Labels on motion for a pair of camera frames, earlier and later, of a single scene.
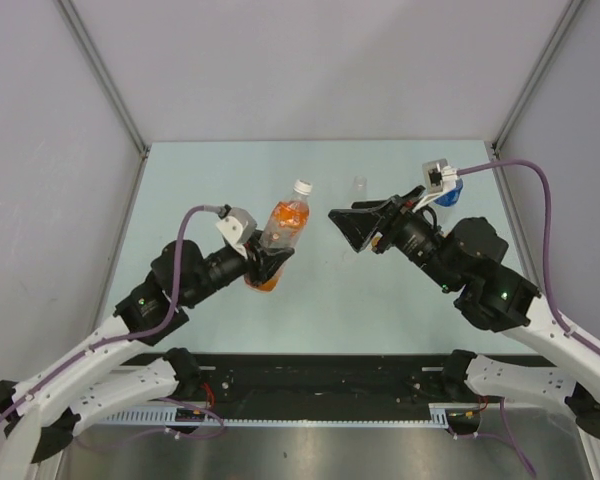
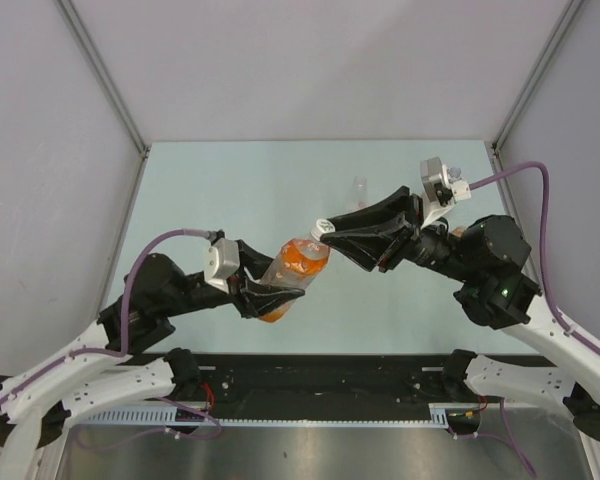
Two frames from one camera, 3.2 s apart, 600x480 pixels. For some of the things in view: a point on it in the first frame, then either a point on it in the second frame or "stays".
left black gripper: [267, 260] to [253, 298]
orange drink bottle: [285, 226] to [296, 265]
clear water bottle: [360, 187] stays
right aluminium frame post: [509, 125] stays
